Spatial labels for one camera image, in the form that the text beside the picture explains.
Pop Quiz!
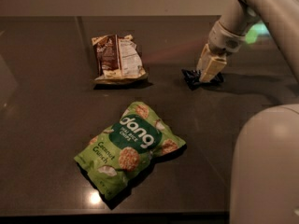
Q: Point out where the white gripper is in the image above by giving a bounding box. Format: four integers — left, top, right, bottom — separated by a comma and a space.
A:
196, 21, 245, 82

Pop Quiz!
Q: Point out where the blue rxbar blueberry bar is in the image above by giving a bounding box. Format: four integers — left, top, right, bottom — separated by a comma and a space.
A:
181, 69, 224, 91

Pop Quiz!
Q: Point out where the brown chip bag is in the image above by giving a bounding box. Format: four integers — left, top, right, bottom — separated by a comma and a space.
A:
92, 35, 148, 85

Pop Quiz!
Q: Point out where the green dang rice chips bag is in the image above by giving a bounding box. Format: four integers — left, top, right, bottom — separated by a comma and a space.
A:
75, 102, 186, 201

